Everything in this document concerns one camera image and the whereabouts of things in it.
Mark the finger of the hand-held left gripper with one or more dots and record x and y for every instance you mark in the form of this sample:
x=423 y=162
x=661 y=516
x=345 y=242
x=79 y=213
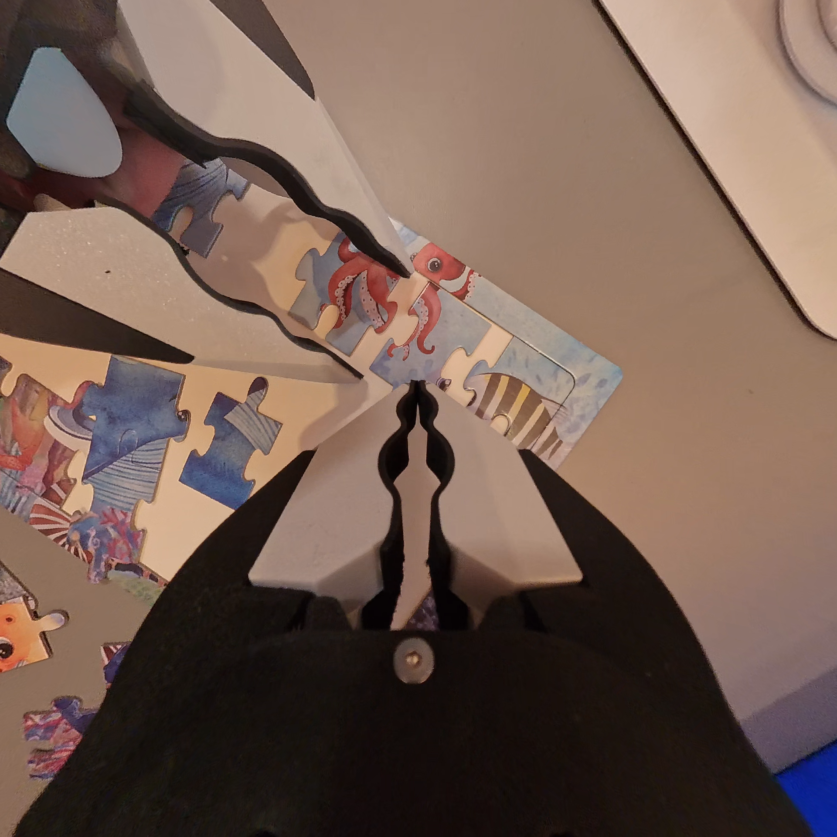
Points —
x=98 y=274
x=261 y=98

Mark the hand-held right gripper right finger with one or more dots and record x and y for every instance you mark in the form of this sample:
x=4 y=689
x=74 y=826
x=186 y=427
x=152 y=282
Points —
x=516 y=523

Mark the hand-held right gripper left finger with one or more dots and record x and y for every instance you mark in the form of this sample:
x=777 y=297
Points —
x=314 y=523

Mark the dark blue whale eye piece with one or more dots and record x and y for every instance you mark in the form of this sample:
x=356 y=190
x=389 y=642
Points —
x=131 y=405

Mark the dark blue striped puzzle piece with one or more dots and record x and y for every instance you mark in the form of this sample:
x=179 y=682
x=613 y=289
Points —
x=222 y=464

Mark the striped fish puzzle piece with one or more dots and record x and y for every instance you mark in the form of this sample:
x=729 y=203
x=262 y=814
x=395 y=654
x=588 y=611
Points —
x=516 y=399

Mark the sea print jigsaw puzzle board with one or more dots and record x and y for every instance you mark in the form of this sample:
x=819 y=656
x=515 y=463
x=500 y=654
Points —
x=170 y=536

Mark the striped whale belly puzzle piece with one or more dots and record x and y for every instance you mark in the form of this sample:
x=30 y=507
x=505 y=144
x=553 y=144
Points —
x=124 y=477

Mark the pale blue octopus arm piece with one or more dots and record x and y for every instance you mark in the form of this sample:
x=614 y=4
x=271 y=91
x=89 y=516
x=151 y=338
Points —
x=451 y=327

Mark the red octopus head puzzle piece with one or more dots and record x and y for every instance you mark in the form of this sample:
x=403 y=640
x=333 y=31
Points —
x=359 y=288

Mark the joined orange crab puzzle pieces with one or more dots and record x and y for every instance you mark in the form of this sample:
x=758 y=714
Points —
x=33 y=418

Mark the joined blue whale puzzle pieces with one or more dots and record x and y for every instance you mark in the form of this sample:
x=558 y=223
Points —
x=196 y=196

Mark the orange pufferfish puzzle piece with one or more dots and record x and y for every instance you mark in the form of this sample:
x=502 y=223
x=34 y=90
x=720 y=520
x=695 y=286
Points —
x=19 y=641

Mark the blue plastic bin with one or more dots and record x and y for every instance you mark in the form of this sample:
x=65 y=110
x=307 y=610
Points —
x=811 y=798

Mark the round clear disc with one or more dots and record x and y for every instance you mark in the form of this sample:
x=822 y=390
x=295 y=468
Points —
x=830 y=26

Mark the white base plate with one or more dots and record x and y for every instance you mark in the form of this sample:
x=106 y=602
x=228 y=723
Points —
x=719 y=98

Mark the grey metal bracket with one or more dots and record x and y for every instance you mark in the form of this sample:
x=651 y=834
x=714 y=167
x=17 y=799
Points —
x=801 y=65

